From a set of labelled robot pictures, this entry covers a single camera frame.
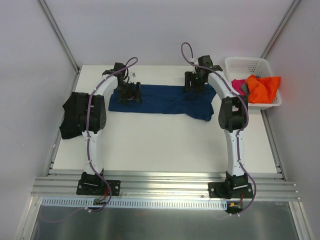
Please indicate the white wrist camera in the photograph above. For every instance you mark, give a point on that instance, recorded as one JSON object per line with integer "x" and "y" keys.
{"x": 194, "y": 62}
{"x": 131, "y": 77}

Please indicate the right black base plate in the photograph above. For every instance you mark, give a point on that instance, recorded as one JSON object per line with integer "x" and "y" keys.
{"x": 219, "y": 190}

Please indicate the orange t shirt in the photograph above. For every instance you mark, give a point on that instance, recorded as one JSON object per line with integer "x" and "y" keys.
{"x": 262, "y": 90}

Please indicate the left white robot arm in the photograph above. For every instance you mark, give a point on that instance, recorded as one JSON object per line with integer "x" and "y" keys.
{"x": 85, "y": 114}

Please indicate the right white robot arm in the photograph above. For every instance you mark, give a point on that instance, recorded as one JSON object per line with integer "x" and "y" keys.
{"x": 233, "y": 118}

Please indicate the pink t shirt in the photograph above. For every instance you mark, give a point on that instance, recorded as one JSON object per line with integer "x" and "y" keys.
{"x": 236, "y": 84}

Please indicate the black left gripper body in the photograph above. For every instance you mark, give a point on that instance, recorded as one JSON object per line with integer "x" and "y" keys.
{"x": 132, "y": 93}

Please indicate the white slotted cable duct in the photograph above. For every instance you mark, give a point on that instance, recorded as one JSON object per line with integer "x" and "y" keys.
{"x": 130, "y": 203}

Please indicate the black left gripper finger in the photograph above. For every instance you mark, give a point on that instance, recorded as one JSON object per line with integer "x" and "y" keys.
{"x": 124, "y": 101}
{"x": 137, "y": 93}

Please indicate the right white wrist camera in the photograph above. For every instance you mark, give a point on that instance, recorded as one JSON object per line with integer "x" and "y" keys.
{"x": 194, "y": 62}

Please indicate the white plastic laundry basket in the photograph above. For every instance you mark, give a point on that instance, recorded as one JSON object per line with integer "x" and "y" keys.
{"x": 243, "y": 67}

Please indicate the blue t shirt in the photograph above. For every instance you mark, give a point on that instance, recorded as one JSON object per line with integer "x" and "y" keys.
{"x": 169, "y": 100}

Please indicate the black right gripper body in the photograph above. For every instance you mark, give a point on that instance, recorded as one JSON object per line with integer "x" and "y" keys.
{"x": 191, "y": 81}

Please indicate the grey t shirt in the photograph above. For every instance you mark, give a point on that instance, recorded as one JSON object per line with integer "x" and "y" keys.
{"x": 245, "y": 90}

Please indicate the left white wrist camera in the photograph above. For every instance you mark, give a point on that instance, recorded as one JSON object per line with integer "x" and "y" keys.
{"x": 131, "y": 77}

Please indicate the folded black t shirt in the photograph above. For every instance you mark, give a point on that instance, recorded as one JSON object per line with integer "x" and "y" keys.
{"x": 69, "y": 128}

